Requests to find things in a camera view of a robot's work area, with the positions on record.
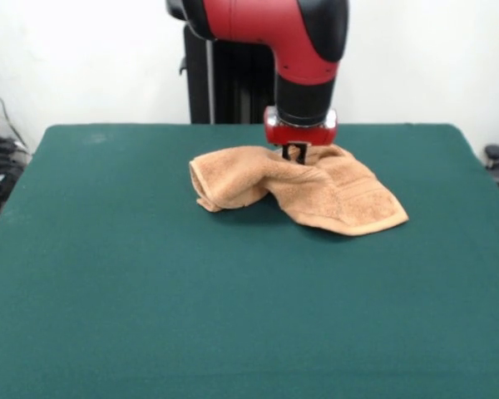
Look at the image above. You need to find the tan terry towel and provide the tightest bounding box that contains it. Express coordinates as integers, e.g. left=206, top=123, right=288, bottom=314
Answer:
left=189, top=143, right=409, bottom=238

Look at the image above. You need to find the black cable bundle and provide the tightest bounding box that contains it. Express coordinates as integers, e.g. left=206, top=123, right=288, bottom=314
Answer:
left=0, top=135, right=32, bottom=184

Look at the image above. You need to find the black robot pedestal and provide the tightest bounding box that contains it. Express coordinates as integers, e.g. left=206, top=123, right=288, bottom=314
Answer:
left=177, top=22, right=280, bottom=125

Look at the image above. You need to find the dark green table cloth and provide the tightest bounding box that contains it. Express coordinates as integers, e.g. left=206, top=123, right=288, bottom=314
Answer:
left=0, top=123, right=499, bottom=399

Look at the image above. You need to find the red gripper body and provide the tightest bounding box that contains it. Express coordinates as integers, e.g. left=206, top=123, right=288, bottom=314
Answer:
left=264, top=106, right=339, bottom=146

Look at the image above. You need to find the grey cable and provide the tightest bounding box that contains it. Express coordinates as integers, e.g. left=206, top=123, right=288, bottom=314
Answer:
left=0, top=76, right=28, bottom=149

